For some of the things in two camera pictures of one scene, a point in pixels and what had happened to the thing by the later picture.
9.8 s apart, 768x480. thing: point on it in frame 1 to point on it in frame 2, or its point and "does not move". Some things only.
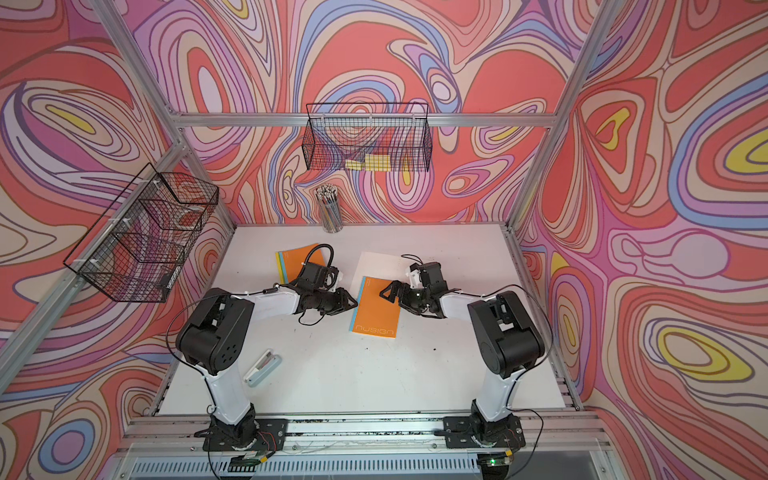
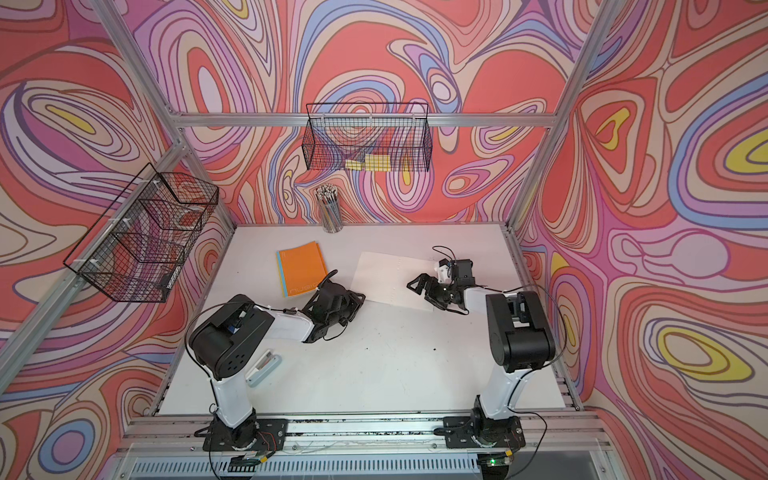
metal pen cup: [331, 210] does not move
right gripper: [405, 288] to [431, 296]
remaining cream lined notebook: [374, 315] to [300, 269]
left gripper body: [326, 302] to [348, 308]
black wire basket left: [140, 246] does not move
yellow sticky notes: [372, 162] does not move
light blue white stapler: [264, 366] does not move
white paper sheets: [379, 266] does not move
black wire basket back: [367, 136] does not move
